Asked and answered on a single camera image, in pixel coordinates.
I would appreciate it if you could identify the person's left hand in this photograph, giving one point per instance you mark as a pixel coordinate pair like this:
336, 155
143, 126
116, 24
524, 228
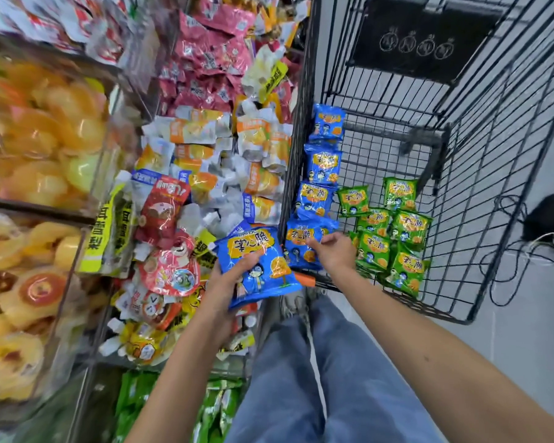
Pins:
221, 295

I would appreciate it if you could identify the person's right hand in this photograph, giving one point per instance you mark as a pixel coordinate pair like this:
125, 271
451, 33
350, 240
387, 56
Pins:
337, 253

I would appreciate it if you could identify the person's left thumb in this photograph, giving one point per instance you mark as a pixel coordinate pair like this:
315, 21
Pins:
247, 265

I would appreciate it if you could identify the person's right fingers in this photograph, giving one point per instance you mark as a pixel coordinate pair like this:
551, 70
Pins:
321, 240

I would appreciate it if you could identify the blue snack packet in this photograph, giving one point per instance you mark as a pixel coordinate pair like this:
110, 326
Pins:
263, 267
327, 122
300, 246
314, 198
323, 163

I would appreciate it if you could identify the person's right forearm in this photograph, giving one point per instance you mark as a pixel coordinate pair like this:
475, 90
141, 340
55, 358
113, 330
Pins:
443, 364

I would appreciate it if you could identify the person's left forearm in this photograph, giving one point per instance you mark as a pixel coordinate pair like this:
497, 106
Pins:
180, 387

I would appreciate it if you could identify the grey shoe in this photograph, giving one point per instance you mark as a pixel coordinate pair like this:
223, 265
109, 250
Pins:
293, 303

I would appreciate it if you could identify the pile of red spout pouches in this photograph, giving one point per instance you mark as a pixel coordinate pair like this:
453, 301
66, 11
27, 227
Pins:
166, 253

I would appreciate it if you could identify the pile of green snack packets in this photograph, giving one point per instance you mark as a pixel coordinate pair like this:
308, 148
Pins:
404, 228

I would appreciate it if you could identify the pile of orange white jelly pouches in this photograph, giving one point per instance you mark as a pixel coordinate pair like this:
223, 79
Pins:
231, 170

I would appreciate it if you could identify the pile of yellow spout pouches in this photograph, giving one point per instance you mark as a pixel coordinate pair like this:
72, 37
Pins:
143, 343

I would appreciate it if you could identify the blue jeans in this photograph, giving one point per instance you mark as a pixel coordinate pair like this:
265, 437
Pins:
351, 387

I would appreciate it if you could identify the clear plastic display bin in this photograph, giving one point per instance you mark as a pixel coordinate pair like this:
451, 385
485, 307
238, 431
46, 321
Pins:
69, 327
120, 147

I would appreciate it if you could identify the pile of green bags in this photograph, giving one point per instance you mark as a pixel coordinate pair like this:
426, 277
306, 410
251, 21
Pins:
134, 401

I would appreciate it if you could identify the pile of pink-red snack packets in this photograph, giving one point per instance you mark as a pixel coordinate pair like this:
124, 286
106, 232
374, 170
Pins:
212, 55

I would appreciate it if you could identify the black cart seat panel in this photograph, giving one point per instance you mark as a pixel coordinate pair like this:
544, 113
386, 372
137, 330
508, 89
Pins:
420, 36

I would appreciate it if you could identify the pile of orange fruit cups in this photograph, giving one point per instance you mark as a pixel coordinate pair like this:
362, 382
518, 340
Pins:
23, 309

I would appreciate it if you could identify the black bag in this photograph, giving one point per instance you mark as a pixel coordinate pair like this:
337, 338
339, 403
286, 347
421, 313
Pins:
551, 219

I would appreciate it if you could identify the pile of yellow jelly cups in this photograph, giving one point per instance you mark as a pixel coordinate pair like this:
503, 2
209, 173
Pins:
41, 133

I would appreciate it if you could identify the pile of red white packets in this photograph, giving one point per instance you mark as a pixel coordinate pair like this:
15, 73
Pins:
60, 22

